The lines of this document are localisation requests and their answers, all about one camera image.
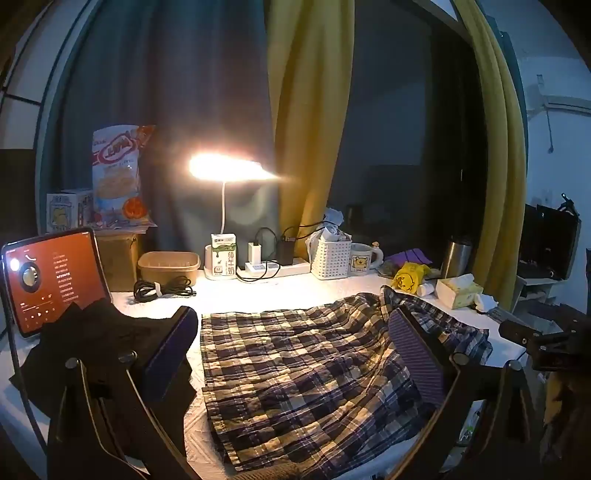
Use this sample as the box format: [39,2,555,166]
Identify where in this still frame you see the yellow plastic bag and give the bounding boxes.
[392,261,431,294]

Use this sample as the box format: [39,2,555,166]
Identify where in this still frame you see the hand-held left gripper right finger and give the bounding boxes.
[387,305,539,480]

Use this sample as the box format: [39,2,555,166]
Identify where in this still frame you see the white power strip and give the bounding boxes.
[237,257,311,278]

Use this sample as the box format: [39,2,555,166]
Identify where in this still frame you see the steel tumbler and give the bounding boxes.
[440,236,474,280]

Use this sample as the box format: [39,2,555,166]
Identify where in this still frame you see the tissue box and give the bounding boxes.
[435,274,484,310]

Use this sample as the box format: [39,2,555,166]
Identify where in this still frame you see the milk carton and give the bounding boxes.
[211,233,238,277]

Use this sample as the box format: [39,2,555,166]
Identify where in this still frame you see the white desk lamp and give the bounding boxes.
[188,154,280,281]

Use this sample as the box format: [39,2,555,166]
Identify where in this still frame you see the white bear print mug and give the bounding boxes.
[349,243,385,277]

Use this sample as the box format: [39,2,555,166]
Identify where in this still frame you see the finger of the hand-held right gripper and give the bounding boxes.
[498,318,570,358]

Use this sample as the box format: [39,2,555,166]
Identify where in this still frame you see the black power adapter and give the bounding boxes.
[276,237,297,267]

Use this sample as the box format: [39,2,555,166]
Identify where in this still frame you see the yellow curtain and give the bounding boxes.
[452,0,528,312]
[267,0,357,268]

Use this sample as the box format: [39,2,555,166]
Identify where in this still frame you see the tablet with red screen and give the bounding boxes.
[1,227,114,340]

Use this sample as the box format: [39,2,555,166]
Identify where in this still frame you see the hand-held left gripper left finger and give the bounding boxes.
[46,305,200,480]

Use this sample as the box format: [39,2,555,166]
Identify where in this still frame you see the dark blue curtain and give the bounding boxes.
[59,0,280,261]

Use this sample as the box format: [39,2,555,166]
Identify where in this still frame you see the small printed white box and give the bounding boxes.
[46,188,95,233]

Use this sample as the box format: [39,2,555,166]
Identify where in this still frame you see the black garment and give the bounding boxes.
[10,298,198,462]

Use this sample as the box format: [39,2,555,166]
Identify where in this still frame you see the purple cloth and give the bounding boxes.
[387,248,434,267]

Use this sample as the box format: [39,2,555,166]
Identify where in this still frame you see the plaid pants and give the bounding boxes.
[199,285,492,476]

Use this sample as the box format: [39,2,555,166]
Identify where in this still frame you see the large snack bag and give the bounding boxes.
[91,124,158,229]

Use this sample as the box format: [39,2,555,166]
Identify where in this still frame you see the brown lidded food container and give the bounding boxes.
[137,251,201,286]

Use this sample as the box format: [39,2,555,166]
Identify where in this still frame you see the white plastic basket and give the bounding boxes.
[310,231,353,281]

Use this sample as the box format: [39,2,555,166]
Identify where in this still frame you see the white plastic bag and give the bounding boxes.
[305,207,352,252]

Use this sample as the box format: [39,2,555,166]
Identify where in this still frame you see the coiled black cable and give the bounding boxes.
[133,276,197,304]

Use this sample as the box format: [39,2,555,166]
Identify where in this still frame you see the white air conditioner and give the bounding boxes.
[525,74,591,112]

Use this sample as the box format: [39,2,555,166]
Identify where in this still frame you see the black bag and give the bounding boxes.
[518,194,581,281]

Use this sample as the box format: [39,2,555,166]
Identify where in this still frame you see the brown cardboard box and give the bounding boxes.
[95,229,141,292]

